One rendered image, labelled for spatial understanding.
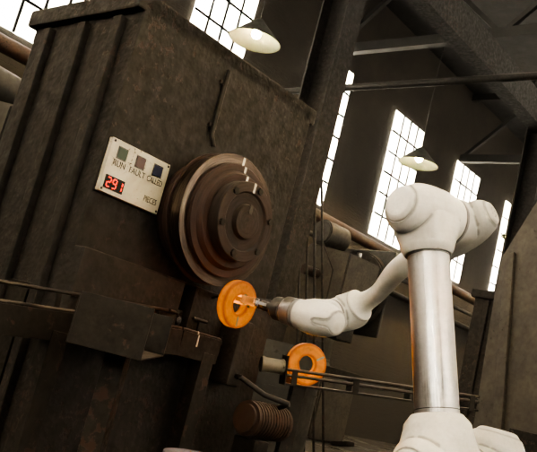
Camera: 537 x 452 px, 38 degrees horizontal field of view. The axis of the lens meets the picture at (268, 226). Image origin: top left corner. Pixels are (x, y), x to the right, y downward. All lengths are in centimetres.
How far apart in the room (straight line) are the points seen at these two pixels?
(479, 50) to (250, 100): 731
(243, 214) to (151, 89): 53
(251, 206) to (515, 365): 273
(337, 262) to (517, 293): 580
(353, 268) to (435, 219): 883
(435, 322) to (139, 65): 138
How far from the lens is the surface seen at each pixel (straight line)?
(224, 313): 254
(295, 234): 710
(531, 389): 498
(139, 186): 266
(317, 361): 302
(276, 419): 287
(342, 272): 1064
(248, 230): 272
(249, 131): 307
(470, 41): 1001
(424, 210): 187
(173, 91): 280
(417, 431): 179
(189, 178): 264
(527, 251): 522
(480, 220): 202
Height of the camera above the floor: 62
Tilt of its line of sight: 11 degrees up
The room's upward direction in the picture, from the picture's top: 14 degrees clockwise
